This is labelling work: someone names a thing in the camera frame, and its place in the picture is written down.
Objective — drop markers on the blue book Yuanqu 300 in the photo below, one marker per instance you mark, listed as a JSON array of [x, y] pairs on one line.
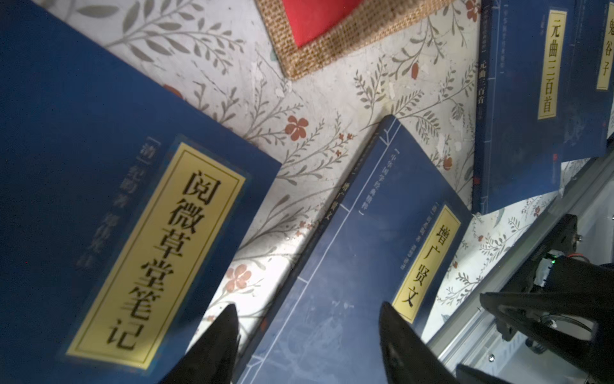
[[523, 61]]

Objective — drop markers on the blue book Guiguzi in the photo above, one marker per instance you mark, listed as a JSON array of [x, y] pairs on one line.
[[589, 94]]

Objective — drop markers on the floral table mat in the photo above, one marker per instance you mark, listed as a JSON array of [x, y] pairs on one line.
[[217, 56]]

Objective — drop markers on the burlap canvas bag red panel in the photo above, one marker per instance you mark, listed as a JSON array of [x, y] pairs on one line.
[[309, 35]]

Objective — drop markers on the blue book Yuewei notes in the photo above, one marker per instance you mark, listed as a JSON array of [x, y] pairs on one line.
[[122, 207]]

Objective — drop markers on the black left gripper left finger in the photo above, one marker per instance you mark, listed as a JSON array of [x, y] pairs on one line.
[[212, 358]]

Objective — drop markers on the blue book Zengguang Xianwen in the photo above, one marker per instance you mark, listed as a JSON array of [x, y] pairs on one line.
[[390, 235]]

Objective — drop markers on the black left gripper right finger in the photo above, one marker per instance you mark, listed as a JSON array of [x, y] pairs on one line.
[[406, 358]]

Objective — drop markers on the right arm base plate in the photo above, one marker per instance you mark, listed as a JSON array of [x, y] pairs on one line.
[[556, 282]]

